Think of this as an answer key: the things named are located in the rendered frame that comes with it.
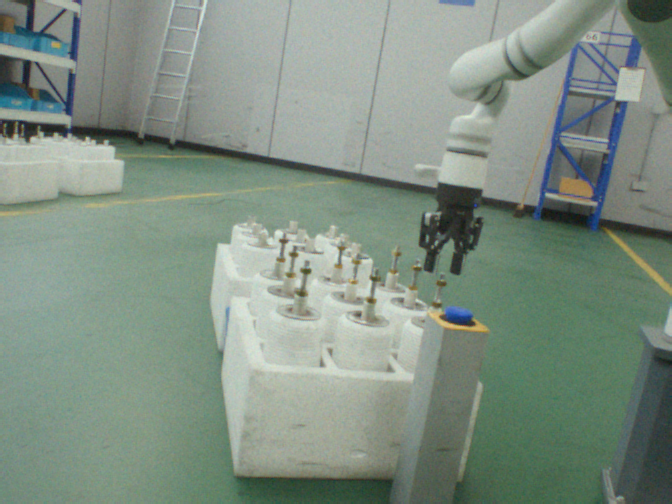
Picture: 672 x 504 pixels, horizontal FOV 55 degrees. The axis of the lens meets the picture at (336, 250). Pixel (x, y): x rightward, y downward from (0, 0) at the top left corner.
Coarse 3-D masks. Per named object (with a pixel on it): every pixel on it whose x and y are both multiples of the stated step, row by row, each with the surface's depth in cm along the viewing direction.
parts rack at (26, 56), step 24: (24, 0) 623; (48, 0) 576; (48, 24) 628; (0, 48) 538; (72, 48) 622; (24, 72) 642; (72, 72) 625; (72, 96) 632; (24, 120) 654; (48, 120) 607
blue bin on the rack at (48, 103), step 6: (42, 90) 633; (42, 96) 633; (48, 96) 631; (36, 102) 594; (42, 102) 599; (48, 102) 605; (54, 102) 630; (30, 108) 597; (36, 108) 596; (42, 108) 602; (48, 108) 609; (54, 108) 616; (60, 108) 624
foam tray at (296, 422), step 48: (240, 336) 112; (240, 384) 105; (288, 384) 98; (336, 384) 100; (384, 384) 102; (480, 384) 106; (240, 432) 99; (288, 432) 100; (336, 432) 102; (384, 432) 104
